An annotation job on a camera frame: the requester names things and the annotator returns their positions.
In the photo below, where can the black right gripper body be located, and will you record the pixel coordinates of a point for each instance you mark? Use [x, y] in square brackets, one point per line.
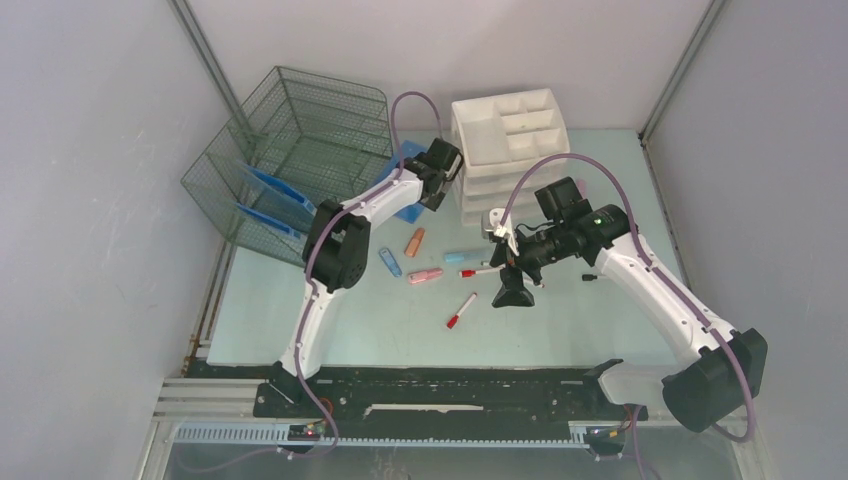
[542, 248]

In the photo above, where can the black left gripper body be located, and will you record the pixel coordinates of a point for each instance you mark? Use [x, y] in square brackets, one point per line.
[433, 202]

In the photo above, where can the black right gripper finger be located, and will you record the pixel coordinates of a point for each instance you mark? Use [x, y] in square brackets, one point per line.
[513, 292]
[499, 256]

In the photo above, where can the blue folder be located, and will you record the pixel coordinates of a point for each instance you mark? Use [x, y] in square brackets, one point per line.
[269, 221]
[275, 192]
[410, 210]

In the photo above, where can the white plastic drawer organizer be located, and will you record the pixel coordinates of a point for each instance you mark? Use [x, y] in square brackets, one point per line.
[501, 137]

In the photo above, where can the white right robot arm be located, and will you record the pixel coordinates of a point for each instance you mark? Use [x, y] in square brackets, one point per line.
[662, 305]

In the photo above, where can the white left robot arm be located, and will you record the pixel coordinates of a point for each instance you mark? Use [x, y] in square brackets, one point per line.
[337, 247]

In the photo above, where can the red cap marker upper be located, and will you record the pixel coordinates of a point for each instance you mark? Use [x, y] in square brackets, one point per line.
[468, 273]

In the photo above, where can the red cap marker lower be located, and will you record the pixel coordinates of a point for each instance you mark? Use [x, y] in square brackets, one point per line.
[452, 322]

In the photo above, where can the pink correction tape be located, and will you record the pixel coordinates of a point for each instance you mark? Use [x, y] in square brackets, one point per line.
[425, 275]

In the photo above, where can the blue transparent correction tape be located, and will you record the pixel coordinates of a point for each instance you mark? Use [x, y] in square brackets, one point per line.
[390, 262]

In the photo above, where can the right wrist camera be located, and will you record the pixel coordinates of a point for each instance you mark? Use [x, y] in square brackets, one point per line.
[496, 226]

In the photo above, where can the green wire mesh rack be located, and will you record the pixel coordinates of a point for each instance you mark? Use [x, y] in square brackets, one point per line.
[327, 138]

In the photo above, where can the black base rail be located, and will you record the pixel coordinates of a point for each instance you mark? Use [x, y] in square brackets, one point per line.
[365, 406]

